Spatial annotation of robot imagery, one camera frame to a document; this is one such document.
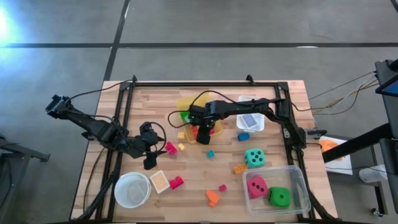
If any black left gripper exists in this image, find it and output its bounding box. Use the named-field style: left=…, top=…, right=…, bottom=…
left=135, top=121, right=167, bottom=170

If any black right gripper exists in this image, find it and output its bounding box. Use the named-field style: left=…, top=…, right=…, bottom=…
left=189, top=102, right=223, bottom=146

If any red stepped toy brick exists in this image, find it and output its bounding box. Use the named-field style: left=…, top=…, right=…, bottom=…
left=169, top=175, right=185, bottom=190
left=164, top=141, right=178, bottom=156

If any yellow translucent plastic bin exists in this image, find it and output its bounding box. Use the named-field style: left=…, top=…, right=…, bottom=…
left=174, top=92, right=224, bottom=144

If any blue playing card deck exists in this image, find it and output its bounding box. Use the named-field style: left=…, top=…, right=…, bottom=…
left=241, top=113, right=259, bottom=129

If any yellow orange long brick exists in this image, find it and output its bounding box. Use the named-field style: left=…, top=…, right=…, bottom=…
left=233, top=163, right=248, bottom=175

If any pink red foam die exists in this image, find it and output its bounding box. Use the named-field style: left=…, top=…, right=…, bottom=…
left=246, top=176, right=269, bottom=200

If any green foam die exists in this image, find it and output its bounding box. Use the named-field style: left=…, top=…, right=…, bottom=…
left=267, top=185, right=292, bottom=208

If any clear plastic container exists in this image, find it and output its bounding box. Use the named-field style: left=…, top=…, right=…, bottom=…
left=242, top=164, right=312, bottom=217

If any white round bucket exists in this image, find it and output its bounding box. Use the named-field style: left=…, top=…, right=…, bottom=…
left=113, top=171, right=152, bottom=209

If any teal foam die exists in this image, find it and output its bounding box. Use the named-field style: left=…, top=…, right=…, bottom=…
left=244, top=147, right=266, bottom=169

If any white plastic bin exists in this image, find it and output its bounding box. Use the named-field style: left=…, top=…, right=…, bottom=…
left=235, top=95, right=266, bottom=133

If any orange brick with round disc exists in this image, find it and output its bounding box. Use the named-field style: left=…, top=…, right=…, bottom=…
left=205, top=189, right=220, bottom=208

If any orange object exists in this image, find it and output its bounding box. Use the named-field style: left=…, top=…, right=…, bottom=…
left=319, top=139, right=340, bottom=153

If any grey furniture leg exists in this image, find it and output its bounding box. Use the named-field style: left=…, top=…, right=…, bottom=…
left=0, top=136, right=50, bottom=162

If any white paper sheet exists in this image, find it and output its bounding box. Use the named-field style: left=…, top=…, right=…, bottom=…
left=318, top=136, right=354, bottom=175

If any black slanted bar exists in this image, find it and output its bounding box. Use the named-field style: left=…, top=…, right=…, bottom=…
left=322, top=123, right=394, bottom=163

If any white shoe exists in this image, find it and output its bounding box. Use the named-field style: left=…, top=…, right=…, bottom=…
left=358, top=164, right=389, bottom=184

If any black equipment stand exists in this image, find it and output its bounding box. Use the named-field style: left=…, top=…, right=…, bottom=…
left=374, top=58, right=398, bottom=139

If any black stand leg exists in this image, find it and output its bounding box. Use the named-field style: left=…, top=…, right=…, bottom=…
left=371, top=182, right=389, bottom=215

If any blue screen tablet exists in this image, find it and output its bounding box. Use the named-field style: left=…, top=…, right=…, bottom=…
left=375, top=74, right=398, bottom=97

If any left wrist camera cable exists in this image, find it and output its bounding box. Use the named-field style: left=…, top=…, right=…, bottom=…
left=148, top=121, right=167, bottom=154

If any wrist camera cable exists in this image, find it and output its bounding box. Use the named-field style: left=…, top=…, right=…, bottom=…
left=148, top=121, right=167, bottom=154
left=167, top=90, right=280, bottom=129

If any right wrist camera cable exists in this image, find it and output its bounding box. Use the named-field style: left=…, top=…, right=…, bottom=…
left=167, top=90, right=280, bottom=129

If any black metal frame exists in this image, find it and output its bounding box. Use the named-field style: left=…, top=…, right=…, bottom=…
left=74, top=79, right=341, bottom=224

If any thin dark cable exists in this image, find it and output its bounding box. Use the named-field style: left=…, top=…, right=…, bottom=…
left=82, top=146, right=106, bottom=213

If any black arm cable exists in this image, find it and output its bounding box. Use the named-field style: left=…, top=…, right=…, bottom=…
left=65, top=79, right=134, bottom=102

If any tan cable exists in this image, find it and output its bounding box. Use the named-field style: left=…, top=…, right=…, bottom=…
left=310, top=79, right=379, bottom=110

